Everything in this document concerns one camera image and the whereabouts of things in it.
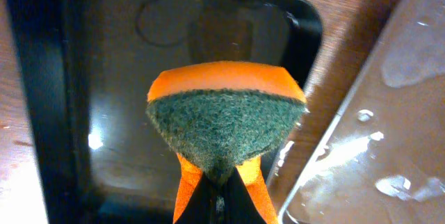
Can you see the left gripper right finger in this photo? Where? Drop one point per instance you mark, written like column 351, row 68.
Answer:
column 238, row 205

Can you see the black plastic tray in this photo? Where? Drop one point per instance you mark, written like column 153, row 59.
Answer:
column 87, row 66

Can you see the brown translucent tray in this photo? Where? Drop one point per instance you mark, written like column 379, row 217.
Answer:
column 381, row 160

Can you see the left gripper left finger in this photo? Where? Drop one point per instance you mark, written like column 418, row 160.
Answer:
column 195, row 203

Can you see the orange green scrub sponge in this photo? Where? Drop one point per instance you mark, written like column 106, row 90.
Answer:
column 224, row 115

